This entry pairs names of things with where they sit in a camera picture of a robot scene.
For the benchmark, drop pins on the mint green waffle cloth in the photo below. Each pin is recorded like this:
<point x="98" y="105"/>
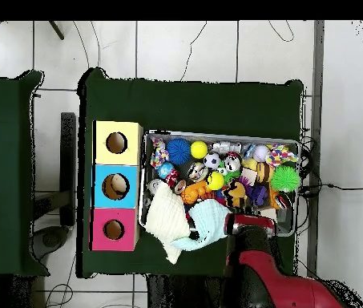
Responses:
<point x="207" y="221"/>

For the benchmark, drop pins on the cream yellow waffle cloth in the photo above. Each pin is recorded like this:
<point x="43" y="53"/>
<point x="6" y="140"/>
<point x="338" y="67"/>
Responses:
<point x="165" y="218"/>

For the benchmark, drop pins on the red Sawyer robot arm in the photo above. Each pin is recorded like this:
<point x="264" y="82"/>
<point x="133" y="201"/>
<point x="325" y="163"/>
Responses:
<point x="277" y="282"/>

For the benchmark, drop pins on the clear mesh bin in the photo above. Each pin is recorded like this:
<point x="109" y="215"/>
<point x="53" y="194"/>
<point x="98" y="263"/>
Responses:
<point x="290" y="192"/>

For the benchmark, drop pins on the wooden box with three holes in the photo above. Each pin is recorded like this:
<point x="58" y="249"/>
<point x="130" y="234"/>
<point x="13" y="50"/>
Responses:
<point x="130" y="173"/>

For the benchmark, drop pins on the yellow smiley ball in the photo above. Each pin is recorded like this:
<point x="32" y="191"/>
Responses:
<point x="216" y="181"/>

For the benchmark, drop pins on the green spiky rubber ball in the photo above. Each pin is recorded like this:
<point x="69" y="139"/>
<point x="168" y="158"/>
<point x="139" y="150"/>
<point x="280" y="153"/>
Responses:
<point x="286" y="178"/>

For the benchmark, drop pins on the orange plastic toy block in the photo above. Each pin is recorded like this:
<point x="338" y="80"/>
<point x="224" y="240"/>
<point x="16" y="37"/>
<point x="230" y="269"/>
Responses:
<point x="195" y="191"/>

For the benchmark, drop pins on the small soccer ball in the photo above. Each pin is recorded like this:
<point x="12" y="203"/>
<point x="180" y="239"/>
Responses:
<point x="212" y="160"/>

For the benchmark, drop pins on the blue spiky rubber ball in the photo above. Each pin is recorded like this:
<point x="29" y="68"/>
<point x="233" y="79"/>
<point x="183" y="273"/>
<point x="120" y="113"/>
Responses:
<point x="179" y="151"/>

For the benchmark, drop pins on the dark green tablecloth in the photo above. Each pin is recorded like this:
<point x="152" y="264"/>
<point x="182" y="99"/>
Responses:
<point x="194" y="102"/>

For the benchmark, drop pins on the green covered side table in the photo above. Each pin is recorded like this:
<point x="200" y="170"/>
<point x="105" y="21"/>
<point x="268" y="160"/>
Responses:
<point x="1" y="173"/>

